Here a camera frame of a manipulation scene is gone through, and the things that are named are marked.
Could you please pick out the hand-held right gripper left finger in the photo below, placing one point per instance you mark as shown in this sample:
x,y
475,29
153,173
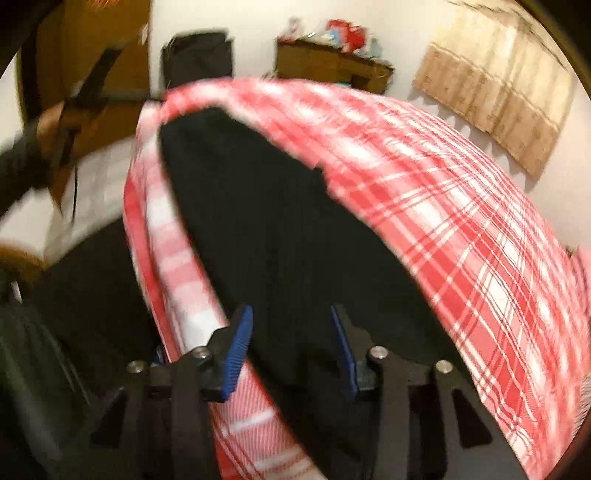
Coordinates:
x,y
238,350

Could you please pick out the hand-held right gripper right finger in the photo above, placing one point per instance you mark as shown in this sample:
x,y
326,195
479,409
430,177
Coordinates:
x,y
344,350

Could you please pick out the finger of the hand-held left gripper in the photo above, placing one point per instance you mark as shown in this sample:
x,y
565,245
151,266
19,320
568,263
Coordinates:
x,y
124,97

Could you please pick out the black pants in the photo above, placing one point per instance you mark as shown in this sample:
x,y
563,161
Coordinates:
x,y
277,230

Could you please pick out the person's left forearm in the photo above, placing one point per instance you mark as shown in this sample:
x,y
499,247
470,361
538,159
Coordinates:
x,y
18,170

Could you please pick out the person's left hand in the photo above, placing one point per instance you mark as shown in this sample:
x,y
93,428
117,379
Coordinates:
x,y
55,131

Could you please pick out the brown wooden door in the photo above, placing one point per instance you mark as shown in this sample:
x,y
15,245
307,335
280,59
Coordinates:
x,y
131,41

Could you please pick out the black bag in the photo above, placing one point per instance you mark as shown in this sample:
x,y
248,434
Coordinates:
x,y
198,60

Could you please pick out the red plaid bed sheet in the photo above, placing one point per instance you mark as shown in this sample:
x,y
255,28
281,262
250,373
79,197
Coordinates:
x,y
438,207

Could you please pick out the small white pink item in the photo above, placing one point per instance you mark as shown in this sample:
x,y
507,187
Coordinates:
x,y
293,31

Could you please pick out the brown wooden dresser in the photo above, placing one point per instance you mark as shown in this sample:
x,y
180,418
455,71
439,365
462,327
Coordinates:
x,y
323,64

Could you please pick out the dark cloth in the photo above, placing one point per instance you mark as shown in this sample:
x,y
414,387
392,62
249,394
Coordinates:
x,y
32,378

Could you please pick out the red gift bag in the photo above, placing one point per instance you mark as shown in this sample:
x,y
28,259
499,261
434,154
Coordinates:
x,y
346,34

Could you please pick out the pink pillow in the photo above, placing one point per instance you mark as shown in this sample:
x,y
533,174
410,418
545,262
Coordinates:
x,y
581,265

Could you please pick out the light blue gift bag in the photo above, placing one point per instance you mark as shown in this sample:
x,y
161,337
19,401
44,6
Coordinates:
x,y
375,46

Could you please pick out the beige patterned curtain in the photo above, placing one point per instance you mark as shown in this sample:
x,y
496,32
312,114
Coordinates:
x,y
498,78

